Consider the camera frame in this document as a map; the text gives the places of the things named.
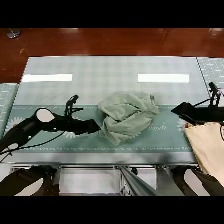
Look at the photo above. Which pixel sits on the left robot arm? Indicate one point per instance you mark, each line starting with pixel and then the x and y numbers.
pixel 23 128

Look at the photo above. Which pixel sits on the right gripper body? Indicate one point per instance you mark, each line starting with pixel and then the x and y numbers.
pixel 186 112

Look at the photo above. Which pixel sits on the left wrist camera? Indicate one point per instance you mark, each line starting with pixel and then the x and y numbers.
pixel 71 101

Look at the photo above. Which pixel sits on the pale green shirt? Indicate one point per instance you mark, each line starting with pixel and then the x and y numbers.
pixel 128 116

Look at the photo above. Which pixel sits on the beige garment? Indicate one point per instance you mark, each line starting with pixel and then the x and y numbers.
pixel 208 146

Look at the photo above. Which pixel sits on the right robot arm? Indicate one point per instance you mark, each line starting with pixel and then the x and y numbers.
pixel 211 114

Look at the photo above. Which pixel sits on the silver frame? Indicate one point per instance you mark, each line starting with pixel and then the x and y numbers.
pixel 137 186

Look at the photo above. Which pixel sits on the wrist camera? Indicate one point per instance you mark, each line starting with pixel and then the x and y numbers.
pixel 213 89
pixel 71 101

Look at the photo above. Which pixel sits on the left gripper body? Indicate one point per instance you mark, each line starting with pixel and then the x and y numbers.
pixel 83 126

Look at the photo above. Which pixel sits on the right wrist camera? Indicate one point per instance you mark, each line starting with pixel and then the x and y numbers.
pixel 213 89

